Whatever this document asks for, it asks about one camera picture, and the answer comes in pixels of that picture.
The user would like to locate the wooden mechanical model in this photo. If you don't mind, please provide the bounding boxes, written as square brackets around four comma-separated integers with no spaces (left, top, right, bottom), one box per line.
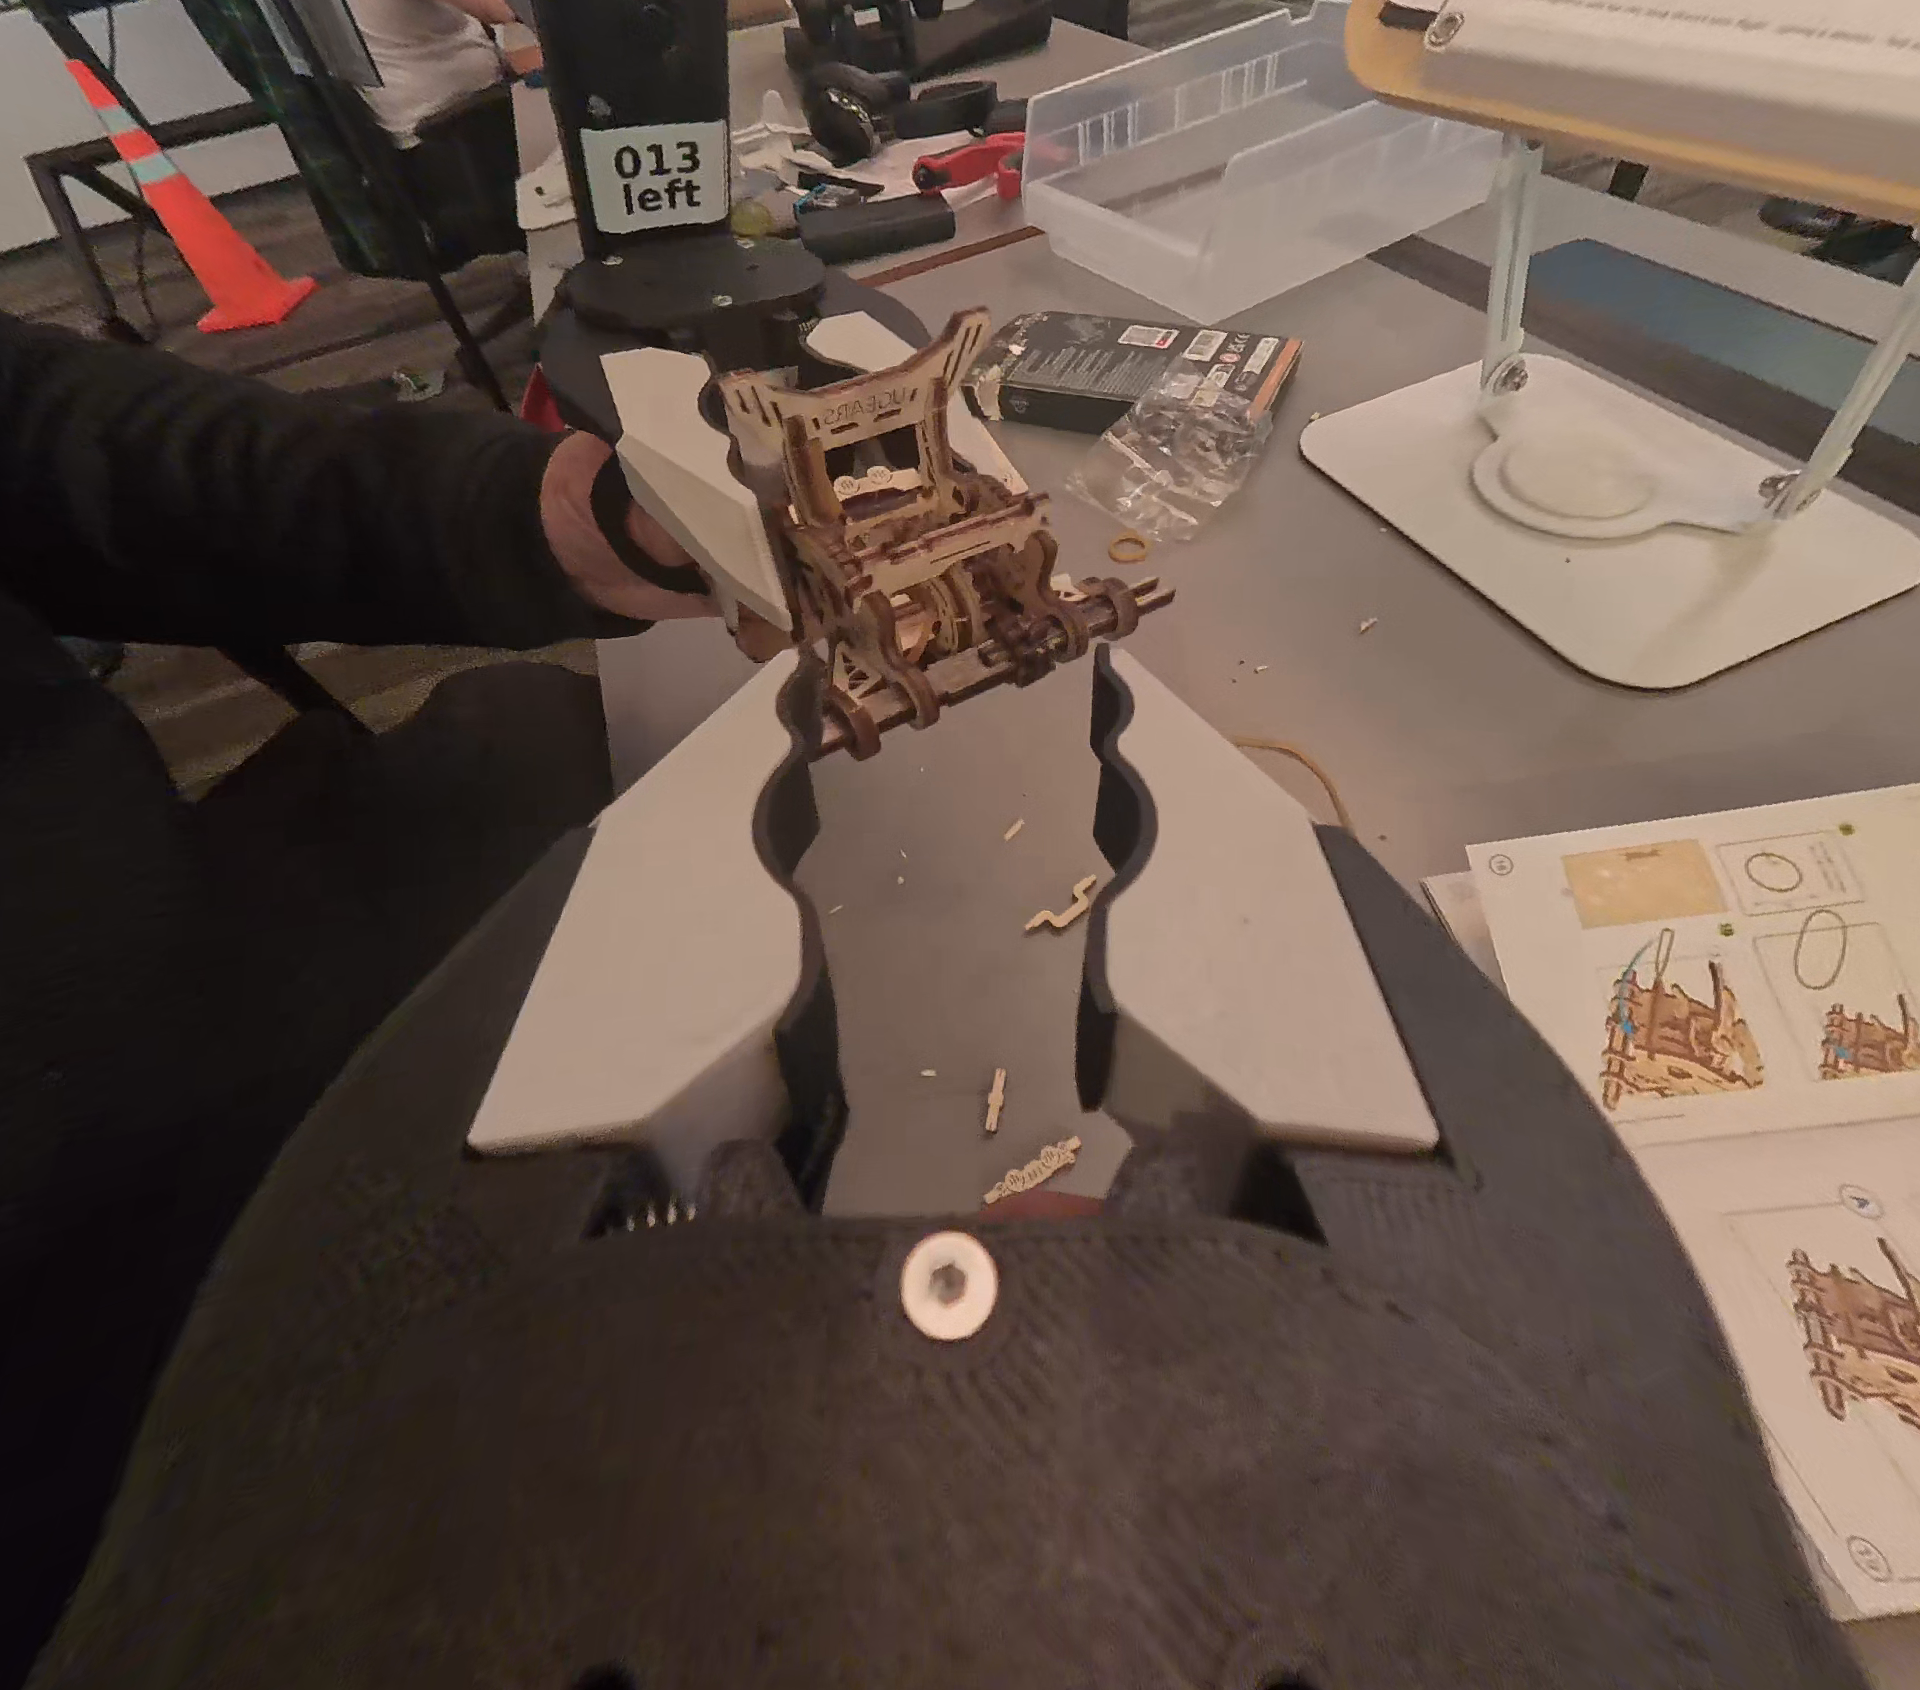
[716,306,1175,762]

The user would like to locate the person's left forearm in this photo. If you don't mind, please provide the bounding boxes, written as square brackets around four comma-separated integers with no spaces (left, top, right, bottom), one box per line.
[0,316,618,658]

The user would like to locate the black cardboard box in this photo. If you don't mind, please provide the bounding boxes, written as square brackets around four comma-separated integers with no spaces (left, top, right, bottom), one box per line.
[964,311,1303,437]

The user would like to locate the red hand tool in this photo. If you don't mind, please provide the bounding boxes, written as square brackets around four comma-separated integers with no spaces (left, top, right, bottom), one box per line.
[911,131,1074,208]

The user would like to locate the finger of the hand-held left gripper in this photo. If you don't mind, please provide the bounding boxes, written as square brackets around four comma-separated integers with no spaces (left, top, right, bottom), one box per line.
[600,346,797,672]
[804,311,1031,493]

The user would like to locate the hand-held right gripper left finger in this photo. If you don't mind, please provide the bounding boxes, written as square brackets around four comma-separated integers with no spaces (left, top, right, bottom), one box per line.
[468,647,850,1217]

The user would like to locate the black flat device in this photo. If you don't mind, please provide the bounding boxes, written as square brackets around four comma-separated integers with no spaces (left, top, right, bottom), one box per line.
[794,197,959,268]

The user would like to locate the illustrated instruction booklet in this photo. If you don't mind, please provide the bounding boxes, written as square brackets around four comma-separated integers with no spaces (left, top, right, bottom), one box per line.
[1422,784,1920,1625]

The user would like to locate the clear plastic parts bag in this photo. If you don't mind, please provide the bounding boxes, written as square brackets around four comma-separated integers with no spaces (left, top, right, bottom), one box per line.
[1068,376,1278,545]

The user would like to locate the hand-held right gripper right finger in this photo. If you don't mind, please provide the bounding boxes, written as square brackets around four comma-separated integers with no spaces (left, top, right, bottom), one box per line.
[1074,645,1440,1217]

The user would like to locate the black headphones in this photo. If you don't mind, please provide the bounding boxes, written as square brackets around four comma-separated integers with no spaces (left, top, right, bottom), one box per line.
[797,58,1000,170]

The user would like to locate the person's left hand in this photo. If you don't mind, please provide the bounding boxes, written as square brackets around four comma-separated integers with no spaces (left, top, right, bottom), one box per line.
[540,431,743,635]

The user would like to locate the white document stand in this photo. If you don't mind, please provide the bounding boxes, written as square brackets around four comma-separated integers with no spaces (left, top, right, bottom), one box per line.
[1299,0,1920,691]

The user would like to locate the clear plastic organizer box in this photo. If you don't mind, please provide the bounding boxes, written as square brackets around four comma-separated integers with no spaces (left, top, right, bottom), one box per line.
[1022,0,1510,329]

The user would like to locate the small notched wooden bar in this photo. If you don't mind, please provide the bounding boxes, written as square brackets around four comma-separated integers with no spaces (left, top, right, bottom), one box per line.
[981,1135,1085,1209]

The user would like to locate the orange traffic cone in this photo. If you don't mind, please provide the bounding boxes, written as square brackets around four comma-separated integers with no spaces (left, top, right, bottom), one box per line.
[62,58,319,335]

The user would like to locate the large tan rubber band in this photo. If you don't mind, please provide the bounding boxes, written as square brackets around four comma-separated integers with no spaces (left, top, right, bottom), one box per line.
[1229,736,1352,831]

